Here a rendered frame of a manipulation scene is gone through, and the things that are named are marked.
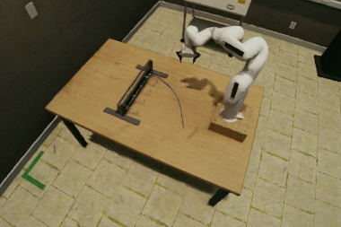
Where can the grey free-standing rack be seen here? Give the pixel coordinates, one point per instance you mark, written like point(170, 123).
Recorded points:
point(134, 93)

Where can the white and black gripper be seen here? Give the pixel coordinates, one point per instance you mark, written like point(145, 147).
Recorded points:
point(180, 55)

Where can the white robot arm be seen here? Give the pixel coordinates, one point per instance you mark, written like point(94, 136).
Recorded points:
point(254, 51)

